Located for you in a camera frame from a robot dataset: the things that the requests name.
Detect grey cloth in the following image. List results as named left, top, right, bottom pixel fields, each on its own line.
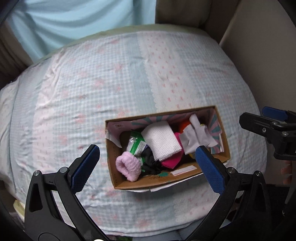
left=179, top=114, right=218, bottom=155

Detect pink fluffy towel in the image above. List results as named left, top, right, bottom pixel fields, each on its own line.
left=115, top=151, right=142, bottom=182

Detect orange fluffy pompom toy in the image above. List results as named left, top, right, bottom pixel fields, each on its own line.
left=178, top=119, right=191, bottom=133

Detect white textured cloth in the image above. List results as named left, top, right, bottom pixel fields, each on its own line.
left=141, top=121, right=182, bottom=161

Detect green wet wipes pack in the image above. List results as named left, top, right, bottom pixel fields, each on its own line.
left=126, top=131, right=147, bottom=172

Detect round grey yellow sponge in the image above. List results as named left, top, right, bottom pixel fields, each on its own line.
left=187, top=124, right=208, bottom=159

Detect black scrunchie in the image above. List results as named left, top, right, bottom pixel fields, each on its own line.
left=124, top=142, right=164, bottom=177

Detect person's hand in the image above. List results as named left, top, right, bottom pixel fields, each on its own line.
left=280, top=161, right=293, bottom=185

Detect checkered floral bed sheet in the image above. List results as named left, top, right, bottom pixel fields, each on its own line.
left=1, top=31, right=267, bottom=237

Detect open cardboard box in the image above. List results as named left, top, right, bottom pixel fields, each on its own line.
left=105, top=106, right=230, bottom=191

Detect beige cushion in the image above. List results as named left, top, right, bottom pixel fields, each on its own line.
left=155, top=0, right=240, bottom=42

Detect green mattress pad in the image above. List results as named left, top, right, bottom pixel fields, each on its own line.
left=34, top=24, right=209, bottom=64

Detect light blue curtain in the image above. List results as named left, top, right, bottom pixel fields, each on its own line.
left=6, top=1, right=156, bottom=62

